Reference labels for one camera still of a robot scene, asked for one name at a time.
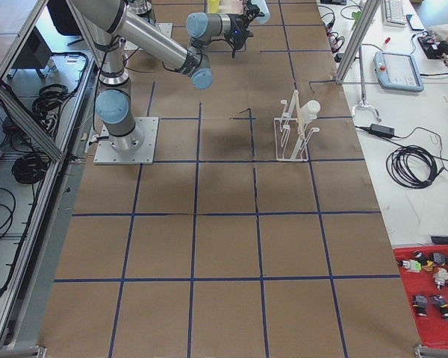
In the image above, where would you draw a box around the coiled black cable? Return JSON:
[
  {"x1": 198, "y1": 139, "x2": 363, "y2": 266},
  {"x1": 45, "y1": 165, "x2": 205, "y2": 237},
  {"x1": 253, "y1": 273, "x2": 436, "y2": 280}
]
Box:
[{"x1": 386, "y1": 144, "x2": 438, "y2": 190}]

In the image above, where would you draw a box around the white ikea cup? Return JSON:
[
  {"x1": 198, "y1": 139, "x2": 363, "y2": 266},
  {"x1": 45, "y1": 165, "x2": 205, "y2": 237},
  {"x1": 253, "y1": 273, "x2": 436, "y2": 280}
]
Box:
[{"x1": 299, "y1": 100, "x2": 321, "y2": 123}]

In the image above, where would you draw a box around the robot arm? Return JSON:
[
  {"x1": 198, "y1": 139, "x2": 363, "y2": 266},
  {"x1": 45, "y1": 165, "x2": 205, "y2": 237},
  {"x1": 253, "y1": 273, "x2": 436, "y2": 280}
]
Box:
[{"x1": 68, "y1": 1, "x2": 270, "y2": 153}]

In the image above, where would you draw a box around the black power adapter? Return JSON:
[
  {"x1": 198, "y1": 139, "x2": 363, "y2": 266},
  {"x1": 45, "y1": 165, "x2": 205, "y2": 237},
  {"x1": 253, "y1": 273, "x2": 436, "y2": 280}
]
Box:
[{"x1": 369, "y1": 123, "x2": 395, "y2": 139}]

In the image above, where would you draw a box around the green handled reacher grabber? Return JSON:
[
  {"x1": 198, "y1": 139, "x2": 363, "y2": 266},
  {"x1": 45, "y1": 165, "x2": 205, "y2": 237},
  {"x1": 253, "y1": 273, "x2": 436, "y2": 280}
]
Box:
[{"x1": 350, "y1": 0, "x2": 382, "y2": 124}]

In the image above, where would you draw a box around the red parts tray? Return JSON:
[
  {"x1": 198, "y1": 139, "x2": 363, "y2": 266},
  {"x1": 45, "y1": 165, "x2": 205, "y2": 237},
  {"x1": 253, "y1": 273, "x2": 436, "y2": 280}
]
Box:
[{"x1": 393, "y1": 245, "x2": 448, "y2": 349}]

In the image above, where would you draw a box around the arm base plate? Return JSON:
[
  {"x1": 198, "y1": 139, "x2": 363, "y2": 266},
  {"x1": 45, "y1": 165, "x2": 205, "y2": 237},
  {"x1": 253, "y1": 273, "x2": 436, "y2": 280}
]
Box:
[{"x1": 93, "y1": 117, "x2": 159, "y2": 165}]

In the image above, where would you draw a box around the light blue cup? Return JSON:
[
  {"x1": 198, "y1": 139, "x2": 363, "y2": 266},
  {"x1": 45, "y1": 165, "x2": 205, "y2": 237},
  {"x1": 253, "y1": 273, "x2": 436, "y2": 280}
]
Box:
[{"x1": 252, "y1": 0, "x2": 270, "y2": 25}]

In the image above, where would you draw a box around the pink cup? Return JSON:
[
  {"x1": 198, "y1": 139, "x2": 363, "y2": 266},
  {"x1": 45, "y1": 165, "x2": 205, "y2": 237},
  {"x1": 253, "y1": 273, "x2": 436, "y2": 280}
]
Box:
[{"x1": 219, "y1": 0, "x2": 243, "y2": 14}]

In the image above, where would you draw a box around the blue teach pendant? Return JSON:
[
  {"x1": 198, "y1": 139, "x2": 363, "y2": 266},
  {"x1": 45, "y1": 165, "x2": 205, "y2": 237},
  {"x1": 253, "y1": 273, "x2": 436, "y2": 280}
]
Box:
[{"x1": 373, "y1": 51, "x2": 424, "y2": 92}]

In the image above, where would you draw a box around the yellow cup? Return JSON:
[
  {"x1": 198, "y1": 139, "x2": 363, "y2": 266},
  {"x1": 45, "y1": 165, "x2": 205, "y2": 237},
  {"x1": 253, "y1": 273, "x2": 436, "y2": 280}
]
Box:
[{"x1": 207, "y1": 0, "x2": 220, "y2": 13}]

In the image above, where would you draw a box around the white wire cup rack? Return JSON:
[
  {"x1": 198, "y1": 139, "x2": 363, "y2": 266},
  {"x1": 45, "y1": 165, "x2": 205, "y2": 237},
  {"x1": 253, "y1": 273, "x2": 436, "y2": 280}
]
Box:
[{"x1": 273, "y1": 89, "x2": 320, "y2": 162}]

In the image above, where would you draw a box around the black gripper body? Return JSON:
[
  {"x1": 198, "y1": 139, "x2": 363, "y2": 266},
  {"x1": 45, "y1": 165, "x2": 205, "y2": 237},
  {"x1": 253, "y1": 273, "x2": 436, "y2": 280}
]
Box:
[{"x1": 225, "y1": 3, "x2": 265, "y2": 51}]

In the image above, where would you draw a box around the white keyboard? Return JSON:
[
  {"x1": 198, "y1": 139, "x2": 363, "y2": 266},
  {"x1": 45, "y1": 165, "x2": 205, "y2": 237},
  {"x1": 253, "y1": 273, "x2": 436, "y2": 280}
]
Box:
[{"x1": 381, "y1": 0, "x2": 406, "y2": 28}]

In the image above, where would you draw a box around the aluminium frame post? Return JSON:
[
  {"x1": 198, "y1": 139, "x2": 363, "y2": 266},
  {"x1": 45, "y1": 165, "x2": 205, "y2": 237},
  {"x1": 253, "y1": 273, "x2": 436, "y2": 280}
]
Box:
[{"x1": 335, "y1": 0, "x2": 381, "y2": 84}]

